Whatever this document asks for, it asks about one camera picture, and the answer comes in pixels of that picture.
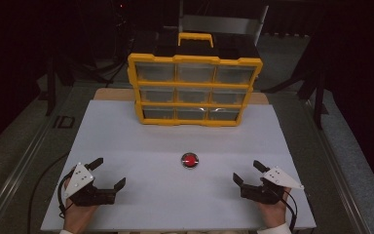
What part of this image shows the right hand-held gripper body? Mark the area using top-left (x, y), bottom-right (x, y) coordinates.
top-left (240, 166), bottom-right (305, 206)

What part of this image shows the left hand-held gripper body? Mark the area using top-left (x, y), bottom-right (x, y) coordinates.
top-left (63, 162), bottom-right (117, 207)

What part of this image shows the round red and black case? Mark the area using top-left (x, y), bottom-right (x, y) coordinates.
top-left (180, 151), bottom-right (200, 170)

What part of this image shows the person's right hand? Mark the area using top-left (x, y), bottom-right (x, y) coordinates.
top-left (258, 187), bottom-right (292, 230)

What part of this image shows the person's left hand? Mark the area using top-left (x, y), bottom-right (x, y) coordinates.
top-left (62, 177), bottom-right (98, 232)

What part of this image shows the white right sleeve cuff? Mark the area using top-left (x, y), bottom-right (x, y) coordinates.
top-left (256, 222), bottom-right (293, 234)

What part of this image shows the black stand leg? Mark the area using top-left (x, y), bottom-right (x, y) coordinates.
top-left (44, 57), bottom-right (76, 117)
top-left (262, 62), bottom-right (329, 131)

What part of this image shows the set of clear plastic drawers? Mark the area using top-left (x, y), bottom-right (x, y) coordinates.
top-left (134, 61), bottom-right (257, 121)

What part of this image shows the yellow and black organizer cabinet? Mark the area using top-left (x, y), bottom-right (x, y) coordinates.
top-left (127, 32), bottom-right (264, 127)

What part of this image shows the grey metal stand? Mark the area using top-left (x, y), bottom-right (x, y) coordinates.
top-left (177, 4), bottom-right (270, 47)

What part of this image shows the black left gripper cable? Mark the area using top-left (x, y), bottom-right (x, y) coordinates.
top-left (56, 174), bottom-right (74, 218)

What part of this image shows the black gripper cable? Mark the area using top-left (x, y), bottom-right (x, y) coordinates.
top-left (56, 174), bottom-right (74, 218)
top-left (280, 189), bottom-right (299, 232)

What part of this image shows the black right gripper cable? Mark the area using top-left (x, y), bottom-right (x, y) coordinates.
top-left (280, 189), bottom-right (299, 232)

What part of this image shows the black floor cable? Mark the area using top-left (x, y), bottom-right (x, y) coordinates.
top-left (26, 152), bottom-right (70, 234)

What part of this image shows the aluminium rail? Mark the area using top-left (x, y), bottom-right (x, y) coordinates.
top-left (300, 94), bottom-right (373, 234)
top-left (0, 96), bottom-right (76, 234)

